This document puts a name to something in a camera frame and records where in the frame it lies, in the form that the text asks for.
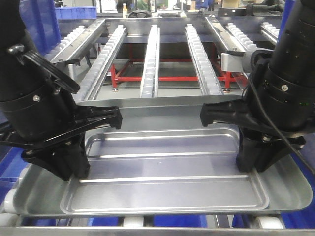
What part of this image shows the red steel floor frame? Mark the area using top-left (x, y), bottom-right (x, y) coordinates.
top-left (109, 58), bottom-right (239, 92)

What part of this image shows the white roller conveyor rail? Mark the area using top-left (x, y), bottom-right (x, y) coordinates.
top-left (73, 25), bottom-right (126, 103)

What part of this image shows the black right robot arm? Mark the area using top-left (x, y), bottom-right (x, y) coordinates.
top-left (200, 0), bottom-right (315, 172)

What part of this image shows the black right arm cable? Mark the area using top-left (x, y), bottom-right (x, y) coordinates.
top-left (242, 61), bottom-right (315, 173)

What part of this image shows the silver metal tray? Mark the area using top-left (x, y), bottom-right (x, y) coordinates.
top-left (60, 127), bottom-right (269, 216)

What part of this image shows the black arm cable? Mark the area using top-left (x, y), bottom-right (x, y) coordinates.
top-left (7, 44), bottom-right (81, 94)
top-left (242, 61), bottom-right (315, 173)

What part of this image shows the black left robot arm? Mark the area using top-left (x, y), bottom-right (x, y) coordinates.
top-left (0, 0), bottom-right (122, 181)

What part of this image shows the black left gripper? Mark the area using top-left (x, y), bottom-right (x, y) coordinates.
top-left (0, 105), bottom-right (123, 181)

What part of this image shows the flat steel guide rail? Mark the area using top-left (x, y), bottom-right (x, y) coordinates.
top-left (49, 19), bottom-right (106, 63)

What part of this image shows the large blue plastic bin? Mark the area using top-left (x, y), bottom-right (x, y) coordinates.
top-left (19, 0), bottom-right (61, 55)

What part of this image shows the far blue plastic crate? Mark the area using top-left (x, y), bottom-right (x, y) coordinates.
top-left (55, 6), bottom-right (97, 19)

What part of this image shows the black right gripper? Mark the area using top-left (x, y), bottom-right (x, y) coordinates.
top-left (200, 99), bottom-right (292, 172)

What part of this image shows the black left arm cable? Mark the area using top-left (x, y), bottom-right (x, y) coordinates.
top-left (7, 44), bottom-right (81, 94)

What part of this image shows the large silver base tray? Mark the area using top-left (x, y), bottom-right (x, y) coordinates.
top-left (13, 95), bottom-right (313, 218)

